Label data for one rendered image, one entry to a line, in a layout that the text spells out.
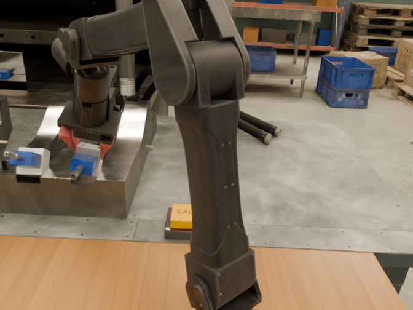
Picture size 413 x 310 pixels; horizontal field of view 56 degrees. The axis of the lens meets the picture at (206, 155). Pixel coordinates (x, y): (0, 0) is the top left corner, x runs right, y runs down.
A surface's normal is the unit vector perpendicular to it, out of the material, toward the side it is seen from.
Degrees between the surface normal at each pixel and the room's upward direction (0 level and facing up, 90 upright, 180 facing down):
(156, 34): 90
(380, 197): 0
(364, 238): 0
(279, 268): 0
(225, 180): 78
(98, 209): 90
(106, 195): 90
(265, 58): 92
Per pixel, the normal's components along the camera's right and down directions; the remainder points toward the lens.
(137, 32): -0.80, 0.29
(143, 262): 0.05, -0.90
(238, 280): 0.65, 0.16
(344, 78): 0.02, 0.44
